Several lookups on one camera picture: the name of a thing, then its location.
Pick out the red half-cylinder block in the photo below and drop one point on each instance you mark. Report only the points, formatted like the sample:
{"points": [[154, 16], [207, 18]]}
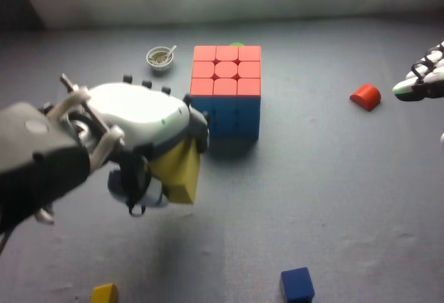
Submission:
{"points": [[366, 96]]}

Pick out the small white bowl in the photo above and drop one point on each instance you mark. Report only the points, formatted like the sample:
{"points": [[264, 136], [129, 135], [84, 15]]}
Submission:
{"points": [[159, 65]]}

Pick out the Rubik's cube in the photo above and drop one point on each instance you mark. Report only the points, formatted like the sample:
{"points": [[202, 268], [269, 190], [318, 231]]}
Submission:
{"points": [[225, 74]]}

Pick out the small yellow wedge block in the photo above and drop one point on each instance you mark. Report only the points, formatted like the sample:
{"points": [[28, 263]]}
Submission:
{"points": [[104, 294]]}

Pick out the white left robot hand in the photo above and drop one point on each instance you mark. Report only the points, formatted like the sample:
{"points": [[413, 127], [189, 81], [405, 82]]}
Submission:
{"points": [[138, 109]]}

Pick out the grey table cloth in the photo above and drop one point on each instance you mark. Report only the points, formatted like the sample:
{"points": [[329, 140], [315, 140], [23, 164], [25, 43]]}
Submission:
{"points": [[312, 195]]}

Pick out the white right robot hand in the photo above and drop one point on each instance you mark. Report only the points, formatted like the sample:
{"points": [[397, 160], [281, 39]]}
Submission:
{"points": [[423, 81]]}

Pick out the large yellow block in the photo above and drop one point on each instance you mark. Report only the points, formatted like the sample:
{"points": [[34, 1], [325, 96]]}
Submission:
{"points": [[180, 174]]}

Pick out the small white spoon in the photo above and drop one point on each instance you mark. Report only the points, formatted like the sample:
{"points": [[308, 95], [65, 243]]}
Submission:
{"points": [[169, 52]]}

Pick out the small blue cube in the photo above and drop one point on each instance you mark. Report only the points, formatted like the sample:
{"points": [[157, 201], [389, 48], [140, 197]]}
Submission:
{"points": [[296, 285]]}

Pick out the green cylinder block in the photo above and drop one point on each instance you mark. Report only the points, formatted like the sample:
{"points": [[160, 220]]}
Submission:
{"points": [[237, 44]]}

